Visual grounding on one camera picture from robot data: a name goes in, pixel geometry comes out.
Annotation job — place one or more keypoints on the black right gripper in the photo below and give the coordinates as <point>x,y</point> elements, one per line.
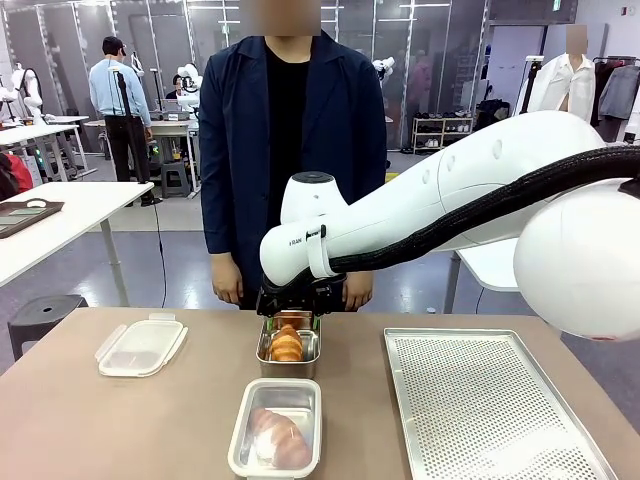
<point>295,297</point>

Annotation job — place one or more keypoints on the person's left hand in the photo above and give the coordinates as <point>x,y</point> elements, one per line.
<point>359,292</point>

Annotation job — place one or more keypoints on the brown wooden tray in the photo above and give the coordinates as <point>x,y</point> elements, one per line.
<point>25,215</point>

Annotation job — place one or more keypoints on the white background desk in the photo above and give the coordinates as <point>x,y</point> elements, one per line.
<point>35,135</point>

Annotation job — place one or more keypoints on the person's left forearm navy sleeve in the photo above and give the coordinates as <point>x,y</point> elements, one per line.
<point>376,150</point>

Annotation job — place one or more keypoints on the white humanoid background robot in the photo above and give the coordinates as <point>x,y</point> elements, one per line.
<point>27,92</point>

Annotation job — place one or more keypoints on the grey step stool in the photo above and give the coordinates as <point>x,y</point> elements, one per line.
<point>176,179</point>

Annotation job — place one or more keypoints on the perforated metal baking tray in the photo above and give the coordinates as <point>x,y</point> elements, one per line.
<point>500,415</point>

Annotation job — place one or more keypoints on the white clear plastic lid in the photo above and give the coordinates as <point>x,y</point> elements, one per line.
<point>142,347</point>
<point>280,395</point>

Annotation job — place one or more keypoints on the white side table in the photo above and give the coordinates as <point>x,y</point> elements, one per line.
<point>65,220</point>

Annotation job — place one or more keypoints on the golden brown croissant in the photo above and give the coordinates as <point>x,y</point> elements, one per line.
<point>280,437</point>
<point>287,344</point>

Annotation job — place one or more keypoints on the black camera tripod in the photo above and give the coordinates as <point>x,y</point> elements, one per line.
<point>134,150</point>

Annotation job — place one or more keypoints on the black plastic stool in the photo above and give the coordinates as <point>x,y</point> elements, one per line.
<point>42,320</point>

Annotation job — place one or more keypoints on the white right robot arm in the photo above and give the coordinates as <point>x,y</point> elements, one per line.
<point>400,210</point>

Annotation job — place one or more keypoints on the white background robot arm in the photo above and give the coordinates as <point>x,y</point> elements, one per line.
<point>190,85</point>

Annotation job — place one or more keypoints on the person in navy coat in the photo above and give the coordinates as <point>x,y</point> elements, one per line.
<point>295,140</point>

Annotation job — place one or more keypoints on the person's right hand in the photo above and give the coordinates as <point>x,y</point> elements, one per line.
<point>227,280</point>

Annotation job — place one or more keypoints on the person's right forearm navy sleeve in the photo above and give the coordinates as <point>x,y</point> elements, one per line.
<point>217,200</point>

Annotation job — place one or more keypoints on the clothes rack with garments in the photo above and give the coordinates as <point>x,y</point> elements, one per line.
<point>617,95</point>

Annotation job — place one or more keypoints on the man in light blue shirt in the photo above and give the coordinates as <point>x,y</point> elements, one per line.
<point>117,95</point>

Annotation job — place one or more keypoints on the mannequin with white shirt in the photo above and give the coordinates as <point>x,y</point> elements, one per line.
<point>565,85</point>

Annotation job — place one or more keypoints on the white shoe rack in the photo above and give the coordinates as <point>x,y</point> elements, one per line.
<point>442,131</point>

